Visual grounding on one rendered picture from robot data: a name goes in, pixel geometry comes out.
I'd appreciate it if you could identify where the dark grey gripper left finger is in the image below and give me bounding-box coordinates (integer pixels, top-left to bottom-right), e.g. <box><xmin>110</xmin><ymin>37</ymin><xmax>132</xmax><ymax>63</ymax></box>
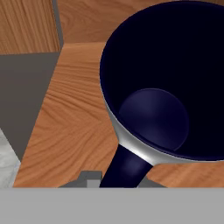
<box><xmin>57</xmin><ymin>170</ymin><xmax>103</xmax><ymax>189</ymax></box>

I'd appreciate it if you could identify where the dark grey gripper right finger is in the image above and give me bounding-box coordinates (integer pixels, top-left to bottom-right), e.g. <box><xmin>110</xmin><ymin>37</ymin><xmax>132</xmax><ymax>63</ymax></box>
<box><xmin>136</xmin><ymin>174</ymin><xmax>168</xmax><ymax>189</ymax></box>

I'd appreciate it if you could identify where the dark navy mug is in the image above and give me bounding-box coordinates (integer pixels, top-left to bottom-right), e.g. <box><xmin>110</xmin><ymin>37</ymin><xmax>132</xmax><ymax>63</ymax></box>
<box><xmin>99</xmin><ymin>0</ymin><xmax>224</xmax><ymax>189</ymax></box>

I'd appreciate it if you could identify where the wooden cabinet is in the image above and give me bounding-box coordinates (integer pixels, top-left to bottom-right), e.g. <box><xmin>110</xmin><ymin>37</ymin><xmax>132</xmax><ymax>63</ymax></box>
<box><xmin>12</xmin><ymin>0</ymin><xmax>224</xmax><ymax>189</ymax></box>

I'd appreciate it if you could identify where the wooden cabinet door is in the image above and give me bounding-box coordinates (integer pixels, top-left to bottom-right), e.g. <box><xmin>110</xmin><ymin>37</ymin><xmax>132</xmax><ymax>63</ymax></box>
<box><xmin>0</xmin><ymin>0</ymin><xmax>64</xmax><ymax>56</ymax></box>

